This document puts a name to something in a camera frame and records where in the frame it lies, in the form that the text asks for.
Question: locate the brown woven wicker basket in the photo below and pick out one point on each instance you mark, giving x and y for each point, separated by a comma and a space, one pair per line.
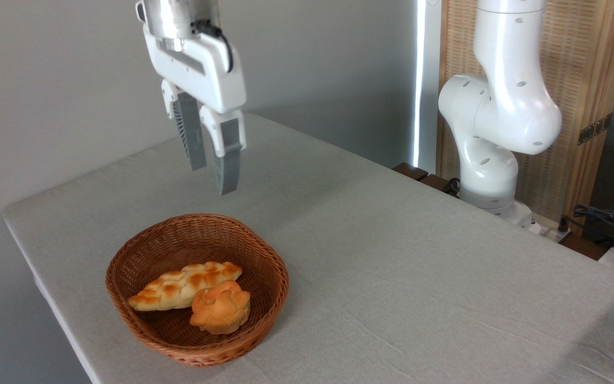
152, 250

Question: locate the dark brown wooden block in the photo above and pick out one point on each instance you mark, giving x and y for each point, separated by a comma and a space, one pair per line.
409, 170
436, 183

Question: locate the dark metal screen hinge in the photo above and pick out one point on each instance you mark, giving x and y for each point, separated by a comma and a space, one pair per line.
595, 129

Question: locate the wooden folding screen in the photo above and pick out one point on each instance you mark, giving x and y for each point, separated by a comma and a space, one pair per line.
589, 64

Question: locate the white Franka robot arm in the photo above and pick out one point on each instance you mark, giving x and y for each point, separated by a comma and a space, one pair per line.
504, 106

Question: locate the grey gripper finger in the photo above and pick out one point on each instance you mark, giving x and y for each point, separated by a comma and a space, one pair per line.
228, 165
191, 133

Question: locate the white vertical frame strip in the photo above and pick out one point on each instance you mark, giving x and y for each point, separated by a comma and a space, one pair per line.
427, 80

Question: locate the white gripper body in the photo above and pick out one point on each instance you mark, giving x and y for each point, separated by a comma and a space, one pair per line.
205, 74

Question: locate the white power strip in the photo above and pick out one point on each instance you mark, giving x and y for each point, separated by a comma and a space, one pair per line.
549, 232

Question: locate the black plug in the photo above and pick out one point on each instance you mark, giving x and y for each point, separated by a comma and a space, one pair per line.
563, 224

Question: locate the long braided bread loaf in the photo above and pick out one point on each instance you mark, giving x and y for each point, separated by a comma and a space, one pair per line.
179, 285

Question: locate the grey tablecloth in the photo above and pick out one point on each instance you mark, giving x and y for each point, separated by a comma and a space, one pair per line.
419, 298

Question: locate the round orange bread roll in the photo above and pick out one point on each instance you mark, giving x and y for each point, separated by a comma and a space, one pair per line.
220, 310

